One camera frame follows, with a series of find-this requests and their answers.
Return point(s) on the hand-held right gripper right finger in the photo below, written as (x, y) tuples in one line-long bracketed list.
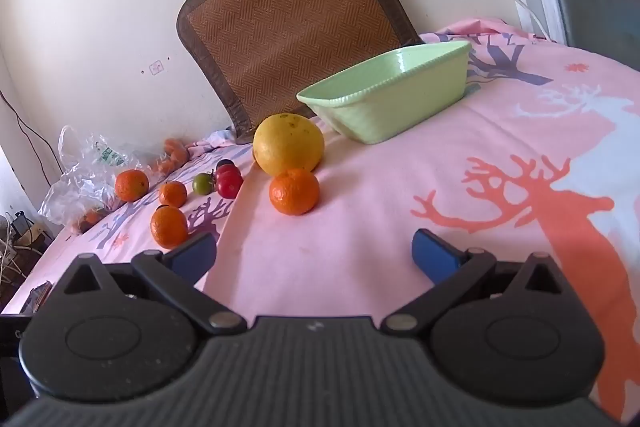
[(435, 257)]

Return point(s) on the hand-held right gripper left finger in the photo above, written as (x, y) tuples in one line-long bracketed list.
[(192, 254)]

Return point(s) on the orange mandarin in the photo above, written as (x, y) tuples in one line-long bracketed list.
[(169, 227), (131, 185), (294, 192), (172, 194)]

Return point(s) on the green tomato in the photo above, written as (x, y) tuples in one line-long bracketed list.
[(202, 184)]

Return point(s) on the red tomato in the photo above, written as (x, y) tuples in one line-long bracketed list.
[(229, 184)]

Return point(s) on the dark purple tomato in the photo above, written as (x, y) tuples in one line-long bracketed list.
[(225, 164)]

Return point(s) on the yellow grapefruit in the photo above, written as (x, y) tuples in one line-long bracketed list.
[(287, 142)]

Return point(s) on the green plastic basin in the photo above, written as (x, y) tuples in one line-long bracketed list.
[(380, 107)]

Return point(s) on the pink printed bedsheet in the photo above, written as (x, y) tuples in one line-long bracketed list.
[(350, 227)]

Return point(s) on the small orange fruit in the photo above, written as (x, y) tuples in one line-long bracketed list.
[(92, 217)]

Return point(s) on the clear plastic bag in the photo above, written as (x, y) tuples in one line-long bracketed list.
[(80, 177)]

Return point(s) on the brown woven seat cushion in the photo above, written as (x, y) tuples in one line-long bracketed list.
[(280, 22)]

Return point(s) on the white wall socket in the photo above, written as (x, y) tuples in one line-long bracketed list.
[(156, 67)]

